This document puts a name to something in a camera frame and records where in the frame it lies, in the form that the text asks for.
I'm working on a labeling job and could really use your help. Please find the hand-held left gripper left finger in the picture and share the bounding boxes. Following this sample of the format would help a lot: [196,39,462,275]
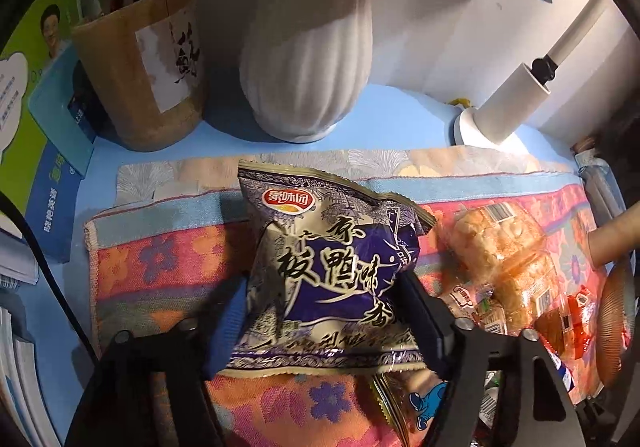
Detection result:
[65,272,252,447]

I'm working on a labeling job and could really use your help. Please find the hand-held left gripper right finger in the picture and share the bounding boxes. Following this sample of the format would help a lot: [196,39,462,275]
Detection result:
[395,269,581,447]

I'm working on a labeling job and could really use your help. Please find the pile of snack packets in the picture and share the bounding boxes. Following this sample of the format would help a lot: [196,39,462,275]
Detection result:
[370,204,608,447]

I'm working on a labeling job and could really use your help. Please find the purple patterned snack bag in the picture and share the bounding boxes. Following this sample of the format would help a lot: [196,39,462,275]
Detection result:
[237,159,437,379]

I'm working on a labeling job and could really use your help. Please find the ribbed glass bowl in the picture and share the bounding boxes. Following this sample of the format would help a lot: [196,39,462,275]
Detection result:
[597,259,640,390]

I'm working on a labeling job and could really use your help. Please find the floral towel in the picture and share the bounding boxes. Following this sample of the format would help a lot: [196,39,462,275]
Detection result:
[84,147,608,447]

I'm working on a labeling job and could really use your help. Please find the beige tumbler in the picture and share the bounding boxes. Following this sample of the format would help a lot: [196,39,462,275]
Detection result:
[587,214,640,268]

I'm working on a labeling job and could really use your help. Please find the white books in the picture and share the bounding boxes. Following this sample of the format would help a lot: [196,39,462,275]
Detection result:
[0,297,66,447]

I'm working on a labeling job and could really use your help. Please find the stack of spiral notebooks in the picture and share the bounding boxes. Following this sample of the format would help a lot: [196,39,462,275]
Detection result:
[0,227,41,285]

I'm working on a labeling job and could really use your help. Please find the grey pencil case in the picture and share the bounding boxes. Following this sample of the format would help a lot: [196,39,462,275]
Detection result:
[574,147,626,233]

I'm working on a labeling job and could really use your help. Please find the white desk lamp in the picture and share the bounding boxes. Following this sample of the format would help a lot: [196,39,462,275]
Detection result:
[452,0,616,152]

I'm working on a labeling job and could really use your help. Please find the brown paper holder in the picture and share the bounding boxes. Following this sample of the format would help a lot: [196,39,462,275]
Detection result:
[71,0,210,152]

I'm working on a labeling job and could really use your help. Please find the green book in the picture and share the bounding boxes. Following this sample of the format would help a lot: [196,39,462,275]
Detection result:
[0,0,96,264]

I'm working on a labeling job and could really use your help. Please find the white ribbed vase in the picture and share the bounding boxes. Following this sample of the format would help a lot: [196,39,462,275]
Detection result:
[239,0,376,144]

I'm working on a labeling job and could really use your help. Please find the teal box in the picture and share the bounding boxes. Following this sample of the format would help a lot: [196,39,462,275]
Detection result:
[27,47,101,162]

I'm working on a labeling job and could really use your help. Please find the black cable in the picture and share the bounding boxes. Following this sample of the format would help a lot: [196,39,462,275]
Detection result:
[0,192,101,363]

